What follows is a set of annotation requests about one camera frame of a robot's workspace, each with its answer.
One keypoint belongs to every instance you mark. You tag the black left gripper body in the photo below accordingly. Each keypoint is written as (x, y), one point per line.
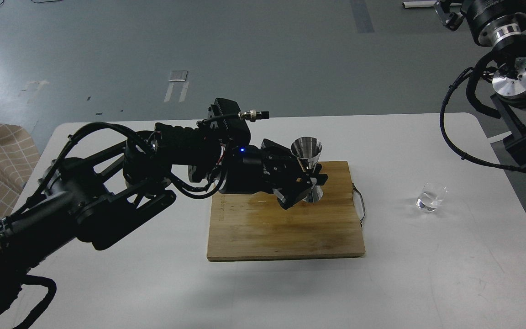
(245, 173)

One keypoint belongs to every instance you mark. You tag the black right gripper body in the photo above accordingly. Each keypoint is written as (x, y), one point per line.
(492, 20)

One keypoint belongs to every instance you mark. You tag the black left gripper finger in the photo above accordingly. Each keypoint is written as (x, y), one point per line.
(279, 160)
(307, 189)

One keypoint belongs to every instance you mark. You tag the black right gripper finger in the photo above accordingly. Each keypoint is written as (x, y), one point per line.
(449, 19)

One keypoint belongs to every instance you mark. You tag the steel double jigger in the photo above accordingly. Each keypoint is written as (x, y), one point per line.
(307, 150)

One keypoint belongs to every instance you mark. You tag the clear glass cup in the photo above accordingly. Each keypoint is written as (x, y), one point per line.
(431, 196)

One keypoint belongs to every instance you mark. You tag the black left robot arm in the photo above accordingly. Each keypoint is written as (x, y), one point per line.
(108, 180)

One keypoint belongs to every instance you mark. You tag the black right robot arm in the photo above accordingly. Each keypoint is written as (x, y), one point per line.
(497, 83)

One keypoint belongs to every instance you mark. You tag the wooden cutting board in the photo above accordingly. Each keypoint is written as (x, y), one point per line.
(254, 227)

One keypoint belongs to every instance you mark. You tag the white floor rail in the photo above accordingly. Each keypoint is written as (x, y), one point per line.
(415, 4)

